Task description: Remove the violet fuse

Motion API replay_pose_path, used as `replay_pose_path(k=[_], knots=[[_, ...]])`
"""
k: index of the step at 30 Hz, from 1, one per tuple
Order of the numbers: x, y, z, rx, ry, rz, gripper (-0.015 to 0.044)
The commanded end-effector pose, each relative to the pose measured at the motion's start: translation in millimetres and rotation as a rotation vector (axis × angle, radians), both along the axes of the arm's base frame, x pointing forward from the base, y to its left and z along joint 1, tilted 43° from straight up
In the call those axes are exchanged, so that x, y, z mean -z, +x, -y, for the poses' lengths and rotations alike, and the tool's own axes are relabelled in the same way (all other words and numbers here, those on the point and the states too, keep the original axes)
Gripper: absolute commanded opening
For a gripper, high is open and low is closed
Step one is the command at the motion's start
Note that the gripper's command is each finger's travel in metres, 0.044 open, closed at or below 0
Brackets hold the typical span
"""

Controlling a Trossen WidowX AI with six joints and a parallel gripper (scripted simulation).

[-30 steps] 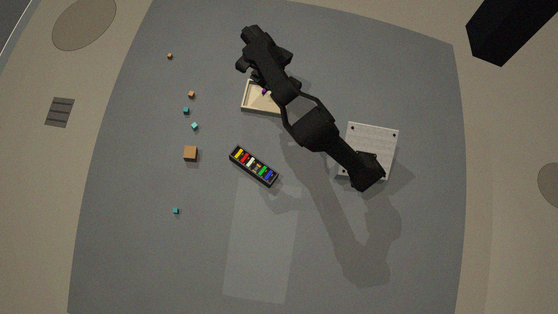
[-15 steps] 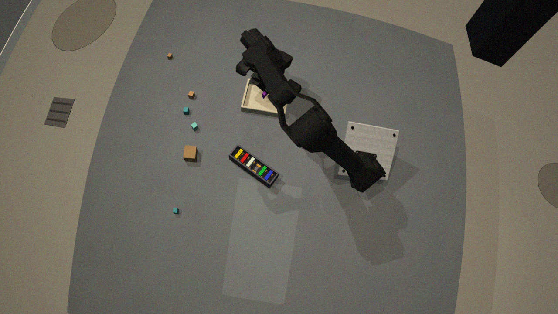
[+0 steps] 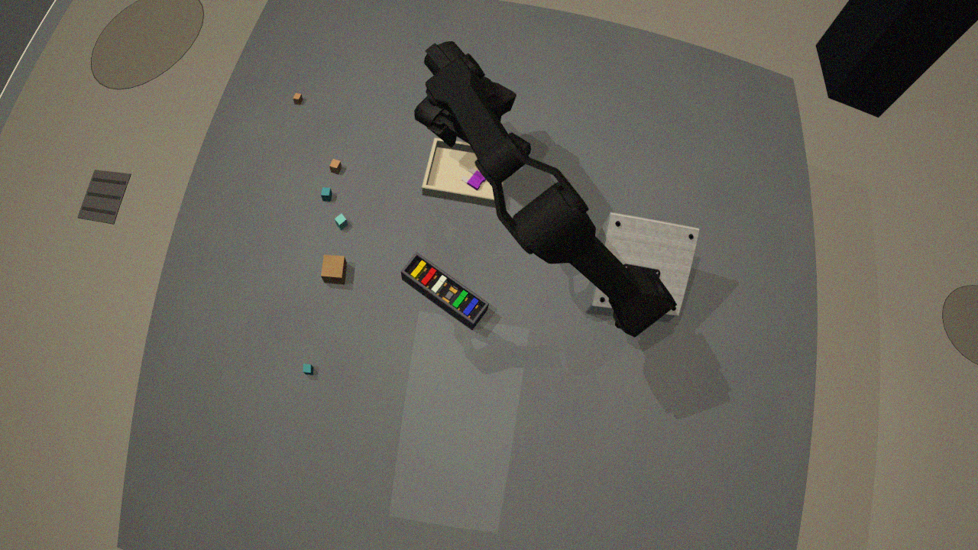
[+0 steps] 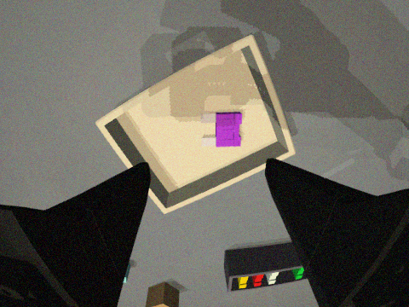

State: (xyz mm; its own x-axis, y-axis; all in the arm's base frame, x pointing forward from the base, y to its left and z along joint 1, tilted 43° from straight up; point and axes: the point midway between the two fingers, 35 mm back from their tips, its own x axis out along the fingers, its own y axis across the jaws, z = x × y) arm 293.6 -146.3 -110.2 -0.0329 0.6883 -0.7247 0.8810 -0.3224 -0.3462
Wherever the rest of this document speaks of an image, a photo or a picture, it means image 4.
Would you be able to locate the violet blade fuse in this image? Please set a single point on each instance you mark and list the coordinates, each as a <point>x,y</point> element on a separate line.
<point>227,129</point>

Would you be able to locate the orange cube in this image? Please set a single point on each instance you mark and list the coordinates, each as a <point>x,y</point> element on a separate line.
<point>162,295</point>

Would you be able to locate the white fuse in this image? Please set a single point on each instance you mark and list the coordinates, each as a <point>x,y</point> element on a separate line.
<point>271,277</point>

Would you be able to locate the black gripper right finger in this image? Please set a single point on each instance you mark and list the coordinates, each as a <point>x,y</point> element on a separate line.
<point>341,234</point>

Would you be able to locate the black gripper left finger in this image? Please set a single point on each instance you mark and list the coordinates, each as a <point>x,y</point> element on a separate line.
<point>82,246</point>

